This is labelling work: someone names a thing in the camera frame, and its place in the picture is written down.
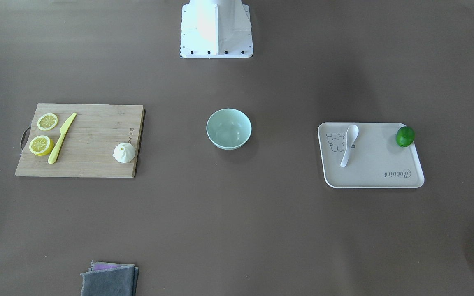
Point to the green lime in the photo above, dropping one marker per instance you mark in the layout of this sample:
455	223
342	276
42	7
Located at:
405	136

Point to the wooden cutting board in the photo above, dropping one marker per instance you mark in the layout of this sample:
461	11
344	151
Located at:
88	146

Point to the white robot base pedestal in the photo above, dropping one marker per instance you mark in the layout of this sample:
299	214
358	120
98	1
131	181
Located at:
216	29

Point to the light green ceramic bowl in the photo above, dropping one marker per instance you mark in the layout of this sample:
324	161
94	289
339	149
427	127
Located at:
228	129

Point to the lemon slice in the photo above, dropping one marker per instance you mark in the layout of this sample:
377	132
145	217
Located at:
47	121

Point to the beige rabbit serving tray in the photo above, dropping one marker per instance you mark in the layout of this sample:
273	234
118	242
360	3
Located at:
376	161

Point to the yellow plastic knife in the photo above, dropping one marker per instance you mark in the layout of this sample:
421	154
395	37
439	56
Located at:
53	157

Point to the white ceramic spoon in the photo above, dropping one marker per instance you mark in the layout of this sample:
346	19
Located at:
351	136

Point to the folded grey cloth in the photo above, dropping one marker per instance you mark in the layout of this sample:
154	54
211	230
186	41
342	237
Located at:
109	279

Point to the lemon half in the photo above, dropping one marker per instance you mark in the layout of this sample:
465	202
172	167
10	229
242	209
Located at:
41	145

